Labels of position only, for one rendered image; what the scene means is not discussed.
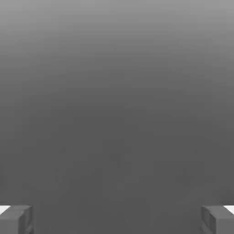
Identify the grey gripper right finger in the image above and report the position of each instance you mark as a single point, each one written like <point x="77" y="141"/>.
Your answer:
<point x="219" y="222"/>

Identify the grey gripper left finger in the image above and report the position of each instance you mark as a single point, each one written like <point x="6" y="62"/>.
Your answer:
<point x="12" y="221"/>

